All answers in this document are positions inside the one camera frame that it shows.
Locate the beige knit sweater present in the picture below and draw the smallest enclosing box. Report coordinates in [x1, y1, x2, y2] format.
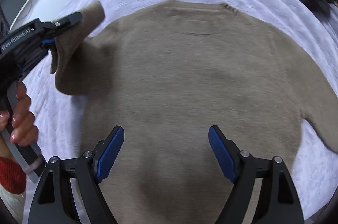
[51, 0, 337, 223]

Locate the left hand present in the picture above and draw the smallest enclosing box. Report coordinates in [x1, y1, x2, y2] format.
[1, 82, 38, 147]

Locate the red sleeve cuff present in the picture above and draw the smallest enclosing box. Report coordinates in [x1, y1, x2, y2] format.
[0, 158, 26, 194]

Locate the white textured bedspread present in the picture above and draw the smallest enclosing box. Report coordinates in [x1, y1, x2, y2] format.
[25, 0, 337, 218]

